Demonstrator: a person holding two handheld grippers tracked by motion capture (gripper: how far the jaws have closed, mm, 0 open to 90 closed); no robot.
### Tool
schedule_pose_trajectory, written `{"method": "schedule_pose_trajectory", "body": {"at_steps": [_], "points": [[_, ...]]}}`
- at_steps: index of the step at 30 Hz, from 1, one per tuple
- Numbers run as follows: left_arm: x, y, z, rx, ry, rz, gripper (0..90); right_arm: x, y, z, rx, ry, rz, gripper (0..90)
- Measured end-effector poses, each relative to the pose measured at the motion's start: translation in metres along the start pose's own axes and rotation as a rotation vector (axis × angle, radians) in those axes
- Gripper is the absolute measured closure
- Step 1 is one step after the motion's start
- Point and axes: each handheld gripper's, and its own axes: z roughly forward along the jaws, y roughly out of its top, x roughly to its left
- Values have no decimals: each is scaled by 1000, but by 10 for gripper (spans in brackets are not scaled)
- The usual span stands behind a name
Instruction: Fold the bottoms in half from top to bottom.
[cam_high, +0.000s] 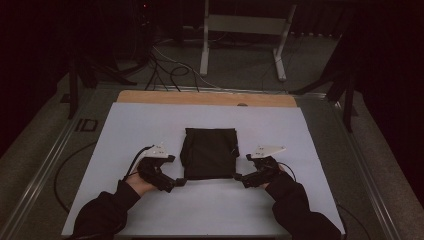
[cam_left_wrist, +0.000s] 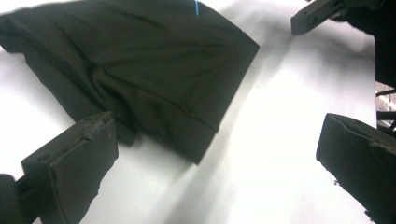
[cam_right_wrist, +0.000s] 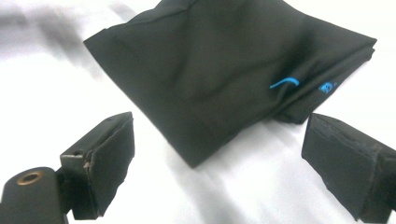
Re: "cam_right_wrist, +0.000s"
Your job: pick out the black shorts with blue print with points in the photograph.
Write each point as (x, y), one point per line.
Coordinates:
(218, 77)

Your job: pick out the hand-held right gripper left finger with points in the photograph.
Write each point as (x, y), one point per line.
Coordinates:
(106, 155)

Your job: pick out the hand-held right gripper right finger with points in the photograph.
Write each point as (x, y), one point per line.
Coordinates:
(345, 161)

